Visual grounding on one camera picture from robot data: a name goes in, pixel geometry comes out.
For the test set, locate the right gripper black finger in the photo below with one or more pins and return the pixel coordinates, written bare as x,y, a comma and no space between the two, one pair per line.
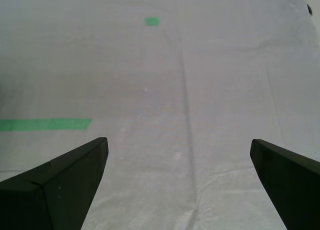
292,187
57,190

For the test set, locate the long green tape strip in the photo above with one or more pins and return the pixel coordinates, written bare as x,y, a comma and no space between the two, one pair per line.
45,124

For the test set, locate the small green tape mark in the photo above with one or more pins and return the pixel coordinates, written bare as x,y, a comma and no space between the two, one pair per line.
152,21

